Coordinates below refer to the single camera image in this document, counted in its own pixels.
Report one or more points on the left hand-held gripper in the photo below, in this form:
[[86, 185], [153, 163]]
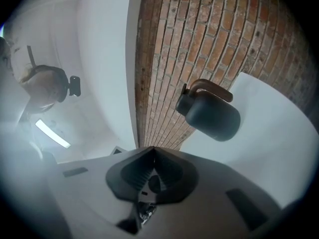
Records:
[[116, 150]]

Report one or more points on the black head band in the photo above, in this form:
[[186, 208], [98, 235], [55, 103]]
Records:
[[62, 83]]

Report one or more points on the long white ceiling light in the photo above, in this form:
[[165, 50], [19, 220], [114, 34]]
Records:
[[52, 133]]

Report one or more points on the black head camera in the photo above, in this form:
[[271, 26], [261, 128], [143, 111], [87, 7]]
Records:
[[75, 86]]

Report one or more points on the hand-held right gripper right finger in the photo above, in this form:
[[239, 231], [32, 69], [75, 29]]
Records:
[[211, 203]]

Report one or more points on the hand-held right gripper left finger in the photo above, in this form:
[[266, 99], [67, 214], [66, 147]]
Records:
[[87, 198]]

